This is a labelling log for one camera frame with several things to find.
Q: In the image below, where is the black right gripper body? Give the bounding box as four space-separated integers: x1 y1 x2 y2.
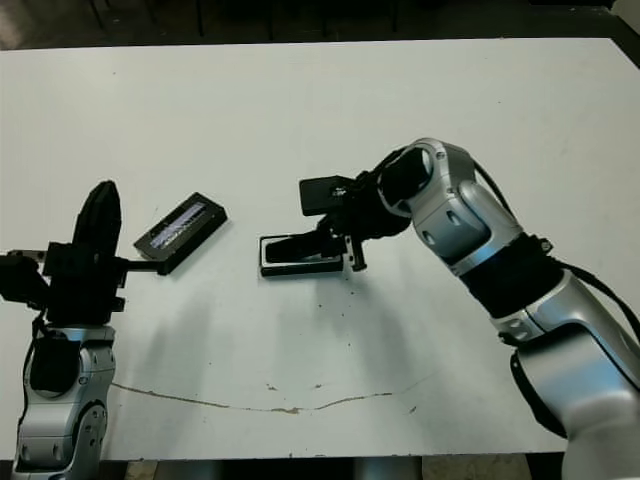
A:
319 172 414 274

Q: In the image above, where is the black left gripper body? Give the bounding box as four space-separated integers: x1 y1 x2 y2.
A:
8 241 166 326

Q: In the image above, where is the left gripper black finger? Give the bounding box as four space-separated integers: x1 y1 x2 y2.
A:
72 183 99 259
97 180 124 259

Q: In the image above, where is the black box base white insert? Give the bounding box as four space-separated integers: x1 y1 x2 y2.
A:
258 231 349 279

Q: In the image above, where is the silver grey cylindrical leg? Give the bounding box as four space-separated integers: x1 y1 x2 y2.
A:
353 457 420 480

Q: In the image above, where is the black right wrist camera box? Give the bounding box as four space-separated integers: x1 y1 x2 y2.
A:
298 174 358 218

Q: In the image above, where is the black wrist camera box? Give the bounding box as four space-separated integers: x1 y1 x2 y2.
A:
0 252 50 306
298 174 358 218

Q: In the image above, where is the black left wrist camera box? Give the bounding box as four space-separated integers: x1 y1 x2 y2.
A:
0 252 50 306

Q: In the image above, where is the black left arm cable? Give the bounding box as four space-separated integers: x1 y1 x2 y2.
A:
22 314 45 396

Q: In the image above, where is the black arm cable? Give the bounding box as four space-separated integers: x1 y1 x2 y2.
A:
472 159 640 327
22 314 45 396

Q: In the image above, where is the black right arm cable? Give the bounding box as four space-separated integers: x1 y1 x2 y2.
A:
472 159 640 327

